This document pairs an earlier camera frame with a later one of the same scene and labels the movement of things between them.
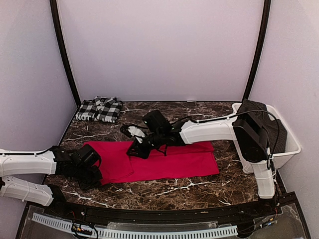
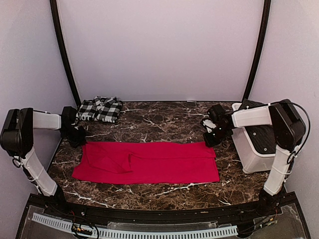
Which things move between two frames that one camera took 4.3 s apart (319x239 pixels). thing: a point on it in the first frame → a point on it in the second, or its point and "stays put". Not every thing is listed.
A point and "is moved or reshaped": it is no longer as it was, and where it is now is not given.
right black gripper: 142,152 → 209,142
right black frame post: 259,49 stays put
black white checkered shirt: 105,109 stays put
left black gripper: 95,183 → 81,141
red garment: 191,158 is moved or reshaped
